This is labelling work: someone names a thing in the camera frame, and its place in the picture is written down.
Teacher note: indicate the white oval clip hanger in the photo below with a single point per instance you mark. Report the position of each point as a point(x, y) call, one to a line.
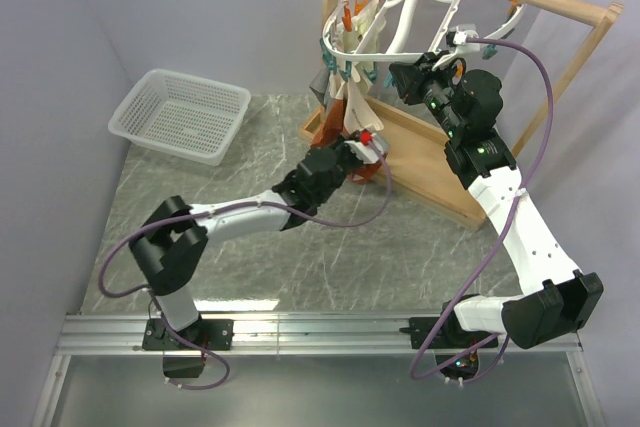
point(414, 27)

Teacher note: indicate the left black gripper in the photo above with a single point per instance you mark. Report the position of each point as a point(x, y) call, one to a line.
point(341, 146)

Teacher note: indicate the orange underwear with beige waistband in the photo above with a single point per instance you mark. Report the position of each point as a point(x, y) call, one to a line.
point(347, 116)

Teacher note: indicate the wooden clothes rack with tray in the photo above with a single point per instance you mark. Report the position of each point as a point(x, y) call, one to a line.
point(416, 160)

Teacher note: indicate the white plastic perforated basket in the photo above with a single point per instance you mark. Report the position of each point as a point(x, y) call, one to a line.
point(186, 116)

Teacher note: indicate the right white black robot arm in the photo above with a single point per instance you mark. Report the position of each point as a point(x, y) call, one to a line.
point(556, 297)

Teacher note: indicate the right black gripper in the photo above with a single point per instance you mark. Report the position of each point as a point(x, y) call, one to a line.
point(409, 79)

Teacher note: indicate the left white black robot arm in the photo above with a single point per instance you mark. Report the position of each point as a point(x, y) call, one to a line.
point(169, 251)

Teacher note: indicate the aluminium mounting rail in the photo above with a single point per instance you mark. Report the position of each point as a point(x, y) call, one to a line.
point(252, 333)

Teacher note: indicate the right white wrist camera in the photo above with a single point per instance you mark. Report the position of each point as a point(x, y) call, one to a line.
point(458, 39)

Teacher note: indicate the grey underwear with white waistband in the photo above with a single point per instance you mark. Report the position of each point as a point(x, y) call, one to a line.
point(327, 87)

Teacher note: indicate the pale yellow hanging underwear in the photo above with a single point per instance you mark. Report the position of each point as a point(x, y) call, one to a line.
point(356, 26)

